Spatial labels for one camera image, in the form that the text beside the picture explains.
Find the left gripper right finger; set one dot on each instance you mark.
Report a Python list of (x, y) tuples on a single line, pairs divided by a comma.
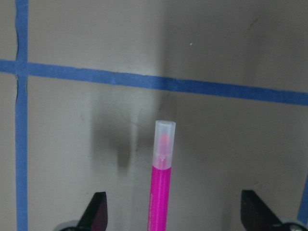
[(256, 215)]

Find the pink marker pen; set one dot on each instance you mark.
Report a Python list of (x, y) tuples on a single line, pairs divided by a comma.
[(161, 174)]

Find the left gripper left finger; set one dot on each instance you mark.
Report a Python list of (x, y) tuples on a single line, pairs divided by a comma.
[(95, 216)]

